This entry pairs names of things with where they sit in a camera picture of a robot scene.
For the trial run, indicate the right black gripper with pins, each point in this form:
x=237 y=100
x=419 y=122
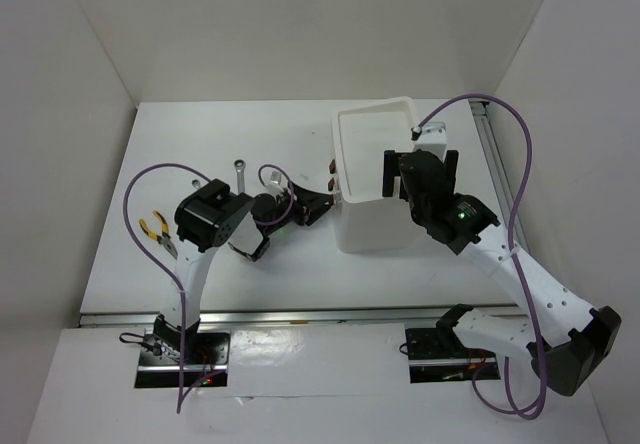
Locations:
x=389 y=171

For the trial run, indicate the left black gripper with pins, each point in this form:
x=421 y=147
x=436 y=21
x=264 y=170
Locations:
x=308 y=205

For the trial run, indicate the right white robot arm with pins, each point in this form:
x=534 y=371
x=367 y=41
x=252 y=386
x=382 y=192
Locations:
x=563 y=337

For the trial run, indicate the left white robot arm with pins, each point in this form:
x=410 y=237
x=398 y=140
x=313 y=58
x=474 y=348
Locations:
x=211 y=218

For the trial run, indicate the white drawer cabinet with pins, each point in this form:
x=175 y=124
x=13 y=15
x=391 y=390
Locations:
x=366 y=220

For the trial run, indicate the long silver ratchet wrench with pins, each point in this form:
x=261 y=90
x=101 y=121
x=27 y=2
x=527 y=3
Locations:
x=239 y=166

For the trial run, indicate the yellow black pliers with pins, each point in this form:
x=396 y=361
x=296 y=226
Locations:
x=163 y=237

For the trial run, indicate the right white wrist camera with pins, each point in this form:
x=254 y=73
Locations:
x=431 y=137

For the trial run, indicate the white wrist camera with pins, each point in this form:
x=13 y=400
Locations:
x=431 y=137
x=276 y=184

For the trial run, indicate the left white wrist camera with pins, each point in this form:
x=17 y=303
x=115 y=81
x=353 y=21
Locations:
x=276 y=184

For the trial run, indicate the right side aluminium rail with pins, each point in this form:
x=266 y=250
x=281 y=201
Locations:
x=480 y=113

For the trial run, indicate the aluminium rail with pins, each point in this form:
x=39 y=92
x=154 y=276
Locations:
x=282 y=317
x=480 y=113

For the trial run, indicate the front aluminium rail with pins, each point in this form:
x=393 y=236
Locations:
x=282 y=317

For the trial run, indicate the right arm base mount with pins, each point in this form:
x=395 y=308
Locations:
x=430 y=361

